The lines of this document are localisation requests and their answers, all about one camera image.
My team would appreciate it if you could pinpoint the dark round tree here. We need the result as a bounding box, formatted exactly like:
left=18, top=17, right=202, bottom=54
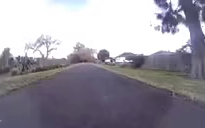
left=97, top=48, right=111, bottom=63

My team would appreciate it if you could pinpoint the pale brown tree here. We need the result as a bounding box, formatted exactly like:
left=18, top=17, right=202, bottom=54
left=67, top=42, right=98, bottom=65

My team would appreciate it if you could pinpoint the building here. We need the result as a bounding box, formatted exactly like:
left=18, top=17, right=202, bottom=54
left=114, top=51, right=144, bottom=66

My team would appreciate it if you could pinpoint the grey asphalt road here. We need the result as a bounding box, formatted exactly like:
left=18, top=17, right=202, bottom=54
left=0, top=62, right=205, bottom=128

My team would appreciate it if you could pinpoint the dark bush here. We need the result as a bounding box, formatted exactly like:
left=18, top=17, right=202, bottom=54
left=131, top=54, right=146, bottom=69

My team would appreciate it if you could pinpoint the bare tree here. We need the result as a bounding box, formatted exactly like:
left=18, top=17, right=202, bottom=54
left=24, top=34, right=62, bottom=60

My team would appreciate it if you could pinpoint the grass verge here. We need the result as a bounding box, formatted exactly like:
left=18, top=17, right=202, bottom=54
left=0, top=63, right=81, bottom=101
left=93, top=63, right=205, bottom=109

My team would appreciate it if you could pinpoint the grey fence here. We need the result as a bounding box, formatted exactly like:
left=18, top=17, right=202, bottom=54
left=141, top=50, right=193, bottom=74

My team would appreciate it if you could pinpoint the row of bushes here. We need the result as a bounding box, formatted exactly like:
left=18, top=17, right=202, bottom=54
left=0, top=47, right=69, bottom=78

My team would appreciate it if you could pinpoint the large thick-trunked tree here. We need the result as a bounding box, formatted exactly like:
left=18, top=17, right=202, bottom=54
left=153, top=0, right=205, bottom=81

